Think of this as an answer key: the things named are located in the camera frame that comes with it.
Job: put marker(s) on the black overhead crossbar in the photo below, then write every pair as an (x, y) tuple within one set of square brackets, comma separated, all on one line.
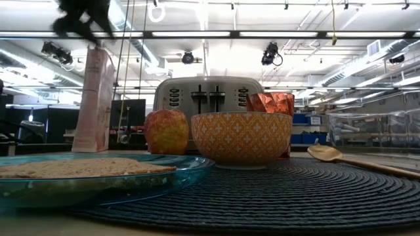
[(235, 34)]

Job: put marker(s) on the blue storage bins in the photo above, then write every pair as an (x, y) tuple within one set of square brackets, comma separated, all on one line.
[(300, 118)]

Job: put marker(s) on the clear plastic container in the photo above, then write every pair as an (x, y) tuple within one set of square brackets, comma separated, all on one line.
[(361, 131)]

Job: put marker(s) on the dark blue round placemat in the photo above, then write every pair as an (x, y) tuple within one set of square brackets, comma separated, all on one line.
[(279, 196)]

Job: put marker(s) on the teal clear plastic plate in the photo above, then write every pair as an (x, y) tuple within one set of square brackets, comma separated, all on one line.
[(98, 190)]

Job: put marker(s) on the gold spoon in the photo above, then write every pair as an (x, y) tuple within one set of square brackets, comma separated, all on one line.
[(323, 153)]

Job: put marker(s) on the black monitor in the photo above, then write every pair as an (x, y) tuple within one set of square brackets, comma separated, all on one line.
[(131, 113)]

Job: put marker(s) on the silver four-slot toaster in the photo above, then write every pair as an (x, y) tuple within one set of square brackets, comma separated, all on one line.
[(210, 85)]

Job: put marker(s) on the grey trash can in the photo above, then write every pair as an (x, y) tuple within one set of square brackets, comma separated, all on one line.
[(31, 131)]

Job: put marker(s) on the copper faceted cup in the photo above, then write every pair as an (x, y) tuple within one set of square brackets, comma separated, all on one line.
[(272, 103)]

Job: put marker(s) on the slice of brown bread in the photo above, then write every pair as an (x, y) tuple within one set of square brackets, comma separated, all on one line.
[(82, 167)]

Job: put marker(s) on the pink cereal box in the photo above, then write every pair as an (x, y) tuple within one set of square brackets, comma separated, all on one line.
[(93, 108)]

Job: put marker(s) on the red yellow apple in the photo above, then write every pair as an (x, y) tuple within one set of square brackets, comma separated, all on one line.
[(165, 131)]

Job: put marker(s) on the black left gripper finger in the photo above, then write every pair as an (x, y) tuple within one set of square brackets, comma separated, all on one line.
[(105, 23), (82, 27)]

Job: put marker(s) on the orange patterned bowl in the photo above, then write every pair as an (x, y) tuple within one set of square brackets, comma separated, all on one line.
[(241, 137)]

